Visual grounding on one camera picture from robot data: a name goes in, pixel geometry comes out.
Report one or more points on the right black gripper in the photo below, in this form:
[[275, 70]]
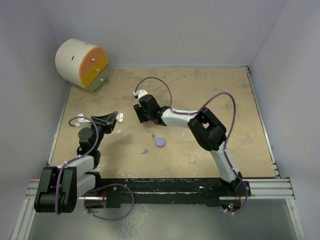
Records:
[[138, 109]]

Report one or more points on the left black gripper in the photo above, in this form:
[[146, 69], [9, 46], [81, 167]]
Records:
[[109, 119]]

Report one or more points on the white earbud charging case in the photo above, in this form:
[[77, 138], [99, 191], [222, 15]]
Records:
[[120, 117]]

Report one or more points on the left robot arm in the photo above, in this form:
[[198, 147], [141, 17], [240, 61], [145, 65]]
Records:
[[60, 186]]

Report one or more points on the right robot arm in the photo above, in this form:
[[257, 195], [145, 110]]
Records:
[[208, 131]]

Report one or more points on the purple earbud charging case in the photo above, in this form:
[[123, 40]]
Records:
[[160, 142]]

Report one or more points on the round drawer cabinet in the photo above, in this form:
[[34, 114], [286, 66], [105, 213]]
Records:
[[83, 64]]

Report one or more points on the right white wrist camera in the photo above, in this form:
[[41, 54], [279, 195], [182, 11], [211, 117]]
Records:
[[139, 93]]

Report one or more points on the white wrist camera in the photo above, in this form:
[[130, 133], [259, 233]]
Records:
[[82, 122], [139, 93]]

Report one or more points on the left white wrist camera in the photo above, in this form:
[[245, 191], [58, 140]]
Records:
[[82, 122]]

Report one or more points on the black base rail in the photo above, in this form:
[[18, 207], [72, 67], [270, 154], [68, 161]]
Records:
[[208, 191]]

